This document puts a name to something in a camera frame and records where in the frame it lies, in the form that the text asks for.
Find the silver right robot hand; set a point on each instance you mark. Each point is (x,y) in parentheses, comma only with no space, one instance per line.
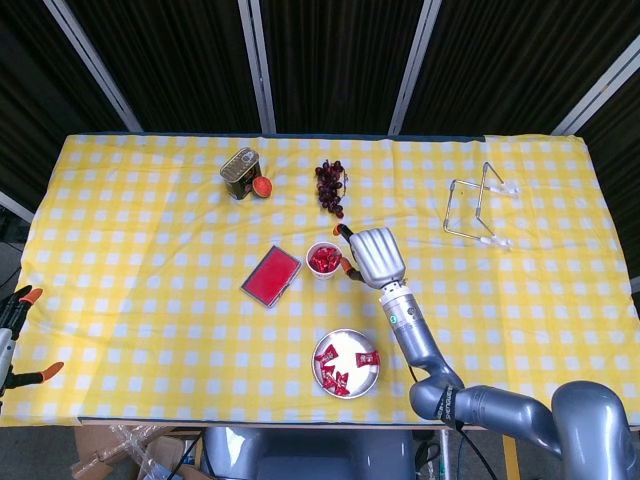
(377,257)

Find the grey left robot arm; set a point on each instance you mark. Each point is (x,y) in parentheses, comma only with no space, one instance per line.
(230,455)

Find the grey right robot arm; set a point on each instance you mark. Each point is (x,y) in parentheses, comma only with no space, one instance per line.
(420,340)

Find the white paper cup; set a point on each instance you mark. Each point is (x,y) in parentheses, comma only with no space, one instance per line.
(325,276)

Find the silver metal plate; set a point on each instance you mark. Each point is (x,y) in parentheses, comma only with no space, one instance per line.
(350,345)

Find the dark red grape bunch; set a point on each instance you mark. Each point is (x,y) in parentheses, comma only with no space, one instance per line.
(330,190)

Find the red card case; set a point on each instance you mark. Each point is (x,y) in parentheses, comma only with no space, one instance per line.
(270,275)

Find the green luncheon meat can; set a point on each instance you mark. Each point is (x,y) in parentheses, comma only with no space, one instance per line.
(240,182)

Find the black pleated curtain panel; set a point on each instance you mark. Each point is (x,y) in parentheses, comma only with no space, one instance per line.
(500,60)
(340,60)
(175,60)
(40,100)

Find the grey robot torso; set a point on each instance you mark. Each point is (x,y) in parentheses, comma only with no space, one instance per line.
(325,460)

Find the silver metal pole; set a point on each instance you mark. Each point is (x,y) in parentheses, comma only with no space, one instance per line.
(445,460)

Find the yellow white checkered tablecloth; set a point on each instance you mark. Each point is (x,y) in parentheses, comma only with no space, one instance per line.
(150,325)

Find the yellow table leg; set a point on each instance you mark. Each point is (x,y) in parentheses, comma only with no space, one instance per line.
(510,460)

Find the black orange clamp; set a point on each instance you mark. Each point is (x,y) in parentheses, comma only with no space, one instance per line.
(34,296)
(52,370)

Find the brown cardboard box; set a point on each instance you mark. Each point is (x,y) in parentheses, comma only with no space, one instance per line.
(87,442)

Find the white frame post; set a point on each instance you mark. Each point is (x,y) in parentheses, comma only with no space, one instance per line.
(636,291)
(414,65)
(94,65)
(12,205)
(600,94)
(259,65)

